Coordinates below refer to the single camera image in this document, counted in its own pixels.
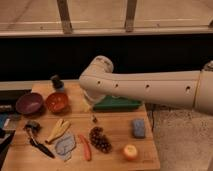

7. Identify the grey blue towel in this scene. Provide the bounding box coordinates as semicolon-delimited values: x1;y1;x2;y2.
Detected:
55;133;76;161

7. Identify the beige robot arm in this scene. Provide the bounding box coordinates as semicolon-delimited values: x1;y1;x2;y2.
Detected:
79;56;213;115

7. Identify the red bowl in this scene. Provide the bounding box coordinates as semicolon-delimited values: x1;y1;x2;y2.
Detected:
45;92;69;113

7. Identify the purple bowl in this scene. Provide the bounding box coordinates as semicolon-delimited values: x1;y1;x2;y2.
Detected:
15;92;44;115

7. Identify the green plastic tray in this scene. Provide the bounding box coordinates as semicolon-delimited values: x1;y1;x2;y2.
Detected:
93;96;142;110

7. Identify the small loose grape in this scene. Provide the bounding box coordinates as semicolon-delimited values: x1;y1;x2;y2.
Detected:
92;116;98;123

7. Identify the dark bottle with blue base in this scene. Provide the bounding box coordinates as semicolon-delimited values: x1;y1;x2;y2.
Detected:
51;75;64;92

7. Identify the blue sponge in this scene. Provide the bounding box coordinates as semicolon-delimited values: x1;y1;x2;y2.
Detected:
132;119;145;139

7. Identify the bunch of dark grapes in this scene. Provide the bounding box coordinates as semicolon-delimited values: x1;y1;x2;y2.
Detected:
89;127;112;153

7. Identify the yellow banana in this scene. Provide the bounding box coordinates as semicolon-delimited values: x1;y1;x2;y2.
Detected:
45;119;71;144

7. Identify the orange carrot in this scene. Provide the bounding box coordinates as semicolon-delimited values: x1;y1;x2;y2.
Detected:
78;134;92;161

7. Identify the wooden cutting board table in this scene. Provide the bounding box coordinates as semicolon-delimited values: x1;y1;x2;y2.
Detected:
1;82;160;171

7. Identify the red yellow apple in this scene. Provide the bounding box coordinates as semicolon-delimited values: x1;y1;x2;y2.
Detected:
123;144;138;161

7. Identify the dark round brush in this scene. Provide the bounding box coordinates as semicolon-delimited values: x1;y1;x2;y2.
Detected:
24;120;41;133

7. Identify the black handled knife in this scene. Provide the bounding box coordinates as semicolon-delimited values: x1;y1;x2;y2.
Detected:
27;130;55;158

